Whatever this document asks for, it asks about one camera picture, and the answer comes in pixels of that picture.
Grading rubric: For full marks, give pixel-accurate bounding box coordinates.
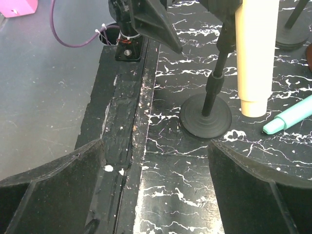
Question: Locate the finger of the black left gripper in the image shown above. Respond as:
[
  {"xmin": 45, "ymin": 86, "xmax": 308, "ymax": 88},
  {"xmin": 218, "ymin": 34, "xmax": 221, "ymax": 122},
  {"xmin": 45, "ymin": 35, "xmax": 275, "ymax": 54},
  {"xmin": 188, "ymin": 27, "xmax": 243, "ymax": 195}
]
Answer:
[{"xmin": 131, "ymin": 0, "xmax": 182, "ymax": 53}]

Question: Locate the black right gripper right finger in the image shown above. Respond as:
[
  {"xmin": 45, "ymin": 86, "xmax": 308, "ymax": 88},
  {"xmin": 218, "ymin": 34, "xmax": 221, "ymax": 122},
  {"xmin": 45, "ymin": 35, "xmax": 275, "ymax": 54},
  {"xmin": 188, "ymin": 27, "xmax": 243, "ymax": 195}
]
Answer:
[{"xmin": 208, "ymin": 140, "xmax": 312, "ymax": 234}]

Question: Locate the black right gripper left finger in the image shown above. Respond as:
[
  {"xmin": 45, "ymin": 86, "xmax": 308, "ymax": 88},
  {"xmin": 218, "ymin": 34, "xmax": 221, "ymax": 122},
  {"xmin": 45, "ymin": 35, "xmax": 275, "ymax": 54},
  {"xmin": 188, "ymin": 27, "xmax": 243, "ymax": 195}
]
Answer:
[{"xmin": 0, "ymin": 139, "xmax": 105, "ymax": 234}]

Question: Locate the black round-base clip stand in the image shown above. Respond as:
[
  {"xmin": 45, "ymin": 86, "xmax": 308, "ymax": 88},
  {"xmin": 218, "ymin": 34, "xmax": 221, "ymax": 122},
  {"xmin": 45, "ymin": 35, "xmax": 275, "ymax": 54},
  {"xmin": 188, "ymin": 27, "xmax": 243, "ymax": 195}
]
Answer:
[
  {"xmin": 179, "ymin": 0, "xmax": 243, "ymax": 139},
  {"xmin": 275, "ymin": 0, "xmax": 310, "ymax": 51}
]

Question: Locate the mint green microphone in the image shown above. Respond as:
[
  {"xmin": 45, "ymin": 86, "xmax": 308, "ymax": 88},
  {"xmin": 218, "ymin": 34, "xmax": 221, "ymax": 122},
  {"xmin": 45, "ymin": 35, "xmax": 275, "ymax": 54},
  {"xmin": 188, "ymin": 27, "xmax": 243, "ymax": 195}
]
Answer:
[{"xmin": 262, "ymin": 95, "xmax": 312, "ymax": 135}]

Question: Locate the yellow microphone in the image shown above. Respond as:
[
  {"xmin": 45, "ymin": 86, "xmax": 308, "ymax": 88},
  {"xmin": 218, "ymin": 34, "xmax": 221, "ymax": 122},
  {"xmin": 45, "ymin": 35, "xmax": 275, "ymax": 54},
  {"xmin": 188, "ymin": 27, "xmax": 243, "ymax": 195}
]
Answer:
[{"xmin": 235, "ymin": 0, "xmax": 279, "ymax": 117}]

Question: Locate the brown wooden metronome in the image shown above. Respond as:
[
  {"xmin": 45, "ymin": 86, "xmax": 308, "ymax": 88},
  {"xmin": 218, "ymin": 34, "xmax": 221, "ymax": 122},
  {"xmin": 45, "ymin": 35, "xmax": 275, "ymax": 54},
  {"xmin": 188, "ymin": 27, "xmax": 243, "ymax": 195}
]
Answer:
[{"xmin": 306, "ymin": 44, "xmax": 312, "ymax": 72}]

